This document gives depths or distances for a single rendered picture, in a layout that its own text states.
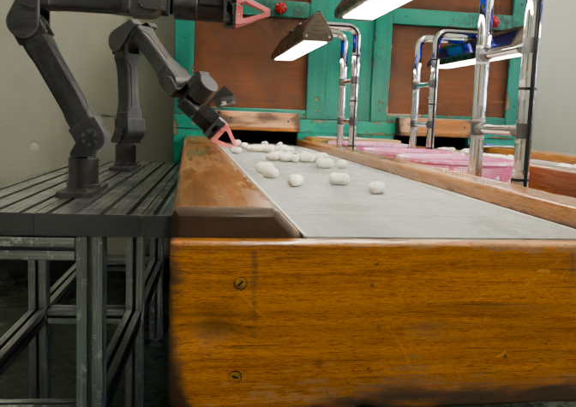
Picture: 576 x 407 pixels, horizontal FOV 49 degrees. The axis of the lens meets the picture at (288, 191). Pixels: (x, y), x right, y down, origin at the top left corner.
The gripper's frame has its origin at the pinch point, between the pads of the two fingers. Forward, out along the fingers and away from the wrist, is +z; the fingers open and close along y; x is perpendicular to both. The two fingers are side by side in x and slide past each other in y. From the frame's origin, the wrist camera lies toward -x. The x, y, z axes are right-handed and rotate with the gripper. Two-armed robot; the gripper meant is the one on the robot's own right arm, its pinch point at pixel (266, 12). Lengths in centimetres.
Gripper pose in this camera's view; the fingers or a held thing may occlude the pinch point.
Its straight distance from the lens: 143.0
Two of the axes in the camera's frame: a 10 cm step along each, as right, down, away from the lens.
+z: 9.9, 0.5, 1.1
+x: -0.6, 9.9, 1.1
